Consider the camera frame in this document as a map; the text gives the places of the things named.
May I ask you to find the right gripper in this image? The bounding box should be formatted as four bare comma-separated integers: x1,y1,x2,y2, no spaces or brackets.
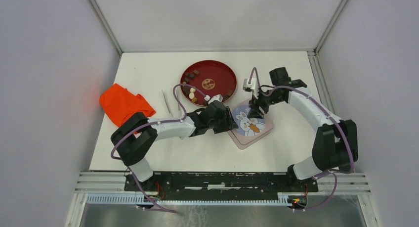
247,87,284,120

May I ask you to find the silver tin lid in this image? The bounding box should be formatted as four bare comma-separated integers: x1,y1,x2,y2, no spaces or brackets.
230,100,274,133

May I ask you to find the pink compartment box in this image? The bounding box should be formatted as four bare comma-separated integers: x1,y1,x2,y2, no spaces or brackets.
227,128,272,150

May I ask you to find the metal tongs white handle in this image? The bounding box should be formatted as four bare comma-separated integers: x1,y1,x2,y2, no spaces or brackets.
162,85,186,120

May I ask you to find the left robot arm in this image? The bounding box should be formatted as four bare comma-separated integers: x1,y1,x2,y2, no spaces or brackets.
110,101,238,191

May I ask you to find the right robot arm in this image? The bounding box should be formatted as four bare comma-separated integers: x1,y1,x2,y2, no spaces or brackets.
243,67,358,191

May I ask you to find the red round tray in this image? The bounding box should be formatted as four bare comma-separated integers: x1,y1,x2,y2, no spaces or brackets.
180,60,238,107

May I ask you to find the orange cloth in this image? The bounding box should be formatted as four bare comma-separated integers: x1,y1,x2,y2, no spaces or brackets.
99,83,156,127

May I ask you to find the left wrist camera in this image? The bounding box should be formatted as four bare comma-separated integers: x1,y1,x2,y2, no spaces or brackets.
204,94,223,105

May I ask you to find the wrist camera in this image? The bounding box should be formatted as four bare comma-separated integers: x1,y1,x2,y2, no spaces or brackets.
243,79,259,99
204,94,223,105

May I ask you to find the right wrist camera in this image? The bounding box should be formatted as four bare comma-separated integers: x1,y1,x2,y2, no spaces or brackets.
243,79,259,99

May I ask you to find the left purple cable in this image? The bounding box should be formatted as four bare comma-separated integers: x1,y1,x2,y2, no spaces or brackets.
110,84,210,161

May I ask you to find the purple cable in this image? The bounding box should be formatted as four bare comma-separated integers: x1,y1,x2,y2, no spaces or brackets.
110,84,210,161
249,67,356,211

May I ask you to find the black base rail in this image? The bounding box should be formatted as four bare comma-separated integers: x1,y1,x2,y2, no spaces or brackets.
124,172,319,201

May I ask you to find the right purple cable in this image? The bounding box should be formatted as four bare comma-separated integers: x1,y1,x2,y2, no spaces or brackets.
249,67,356,211

